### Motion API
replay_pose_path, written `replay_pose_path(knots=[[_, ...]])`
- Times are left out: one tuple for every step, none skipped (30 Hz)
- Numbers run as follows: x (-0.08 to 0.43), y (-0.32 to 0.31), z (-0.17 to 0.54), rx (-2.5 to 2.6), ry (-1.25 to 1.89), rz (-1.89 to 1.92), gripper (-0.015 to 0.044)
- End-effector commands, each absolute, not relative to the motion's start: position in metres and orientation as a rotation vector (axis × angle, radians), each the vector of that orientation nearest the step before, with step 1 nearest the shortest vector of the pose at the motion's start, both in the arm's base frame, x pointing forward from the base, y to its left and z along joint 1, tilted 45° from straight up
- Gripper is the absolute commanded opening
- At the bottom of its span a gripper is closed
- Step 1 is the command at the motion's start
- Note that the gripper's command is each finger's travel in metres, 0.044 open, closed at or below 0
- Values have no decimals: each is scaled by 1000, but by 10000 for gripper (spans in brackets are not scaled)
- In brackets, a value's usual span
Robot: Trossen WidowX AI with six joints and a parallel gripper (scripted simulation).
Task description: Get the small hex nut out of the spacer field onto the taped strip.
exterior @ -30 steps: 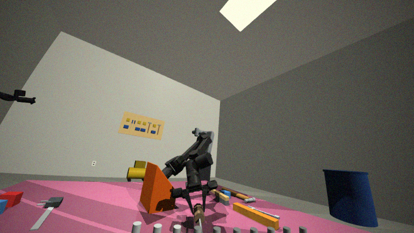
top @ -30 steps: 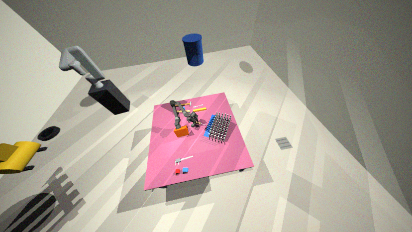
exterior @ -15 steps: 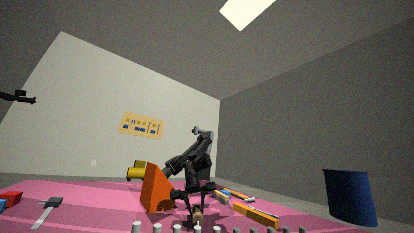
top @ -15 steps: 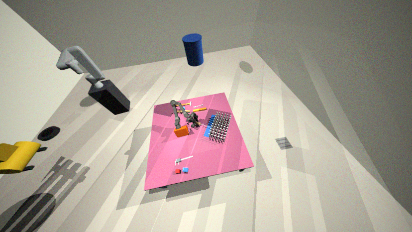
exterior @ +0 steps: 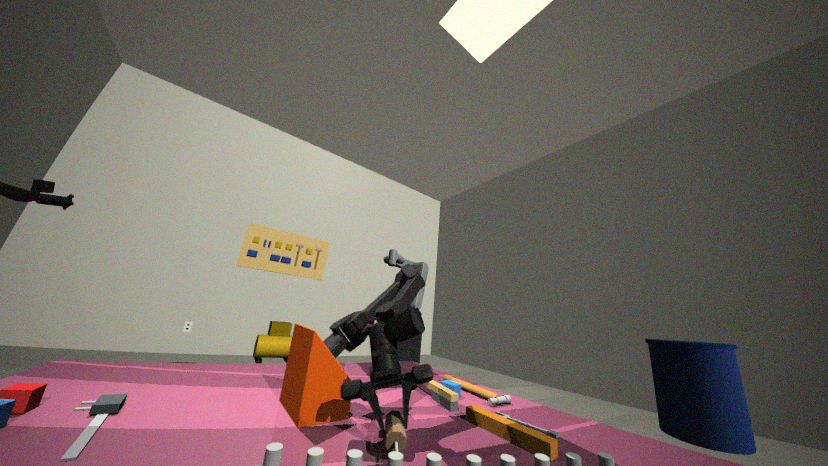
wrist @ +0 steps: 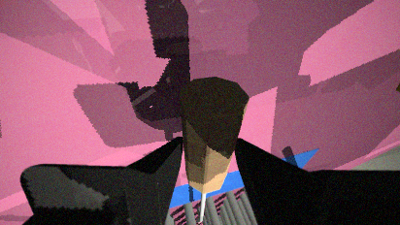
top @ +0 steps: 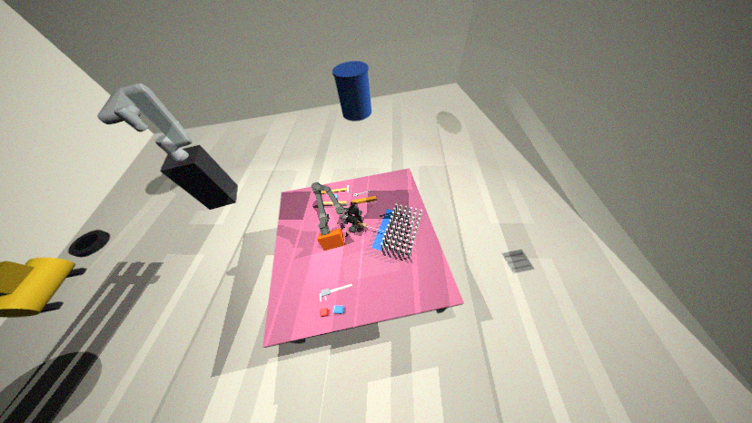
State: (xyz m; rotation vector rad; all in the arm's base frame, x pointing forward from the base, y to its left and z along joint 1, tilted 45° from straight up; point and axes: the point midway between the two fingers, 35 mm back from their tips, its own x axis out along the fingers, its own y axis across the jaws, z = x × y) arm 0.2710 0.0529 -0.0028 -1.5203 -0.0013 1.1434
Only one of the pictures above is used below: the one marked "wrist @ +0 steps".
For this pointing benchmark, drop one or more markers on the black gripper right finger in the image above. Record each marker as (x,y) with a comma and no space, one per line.
(283,194)

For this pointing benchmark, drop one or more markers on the blue flat strip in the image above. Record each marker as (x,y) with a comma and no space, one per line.
(185,193)

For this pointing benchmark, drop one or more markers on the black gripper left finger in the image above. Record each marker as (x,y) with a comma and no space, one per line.
(138,194)

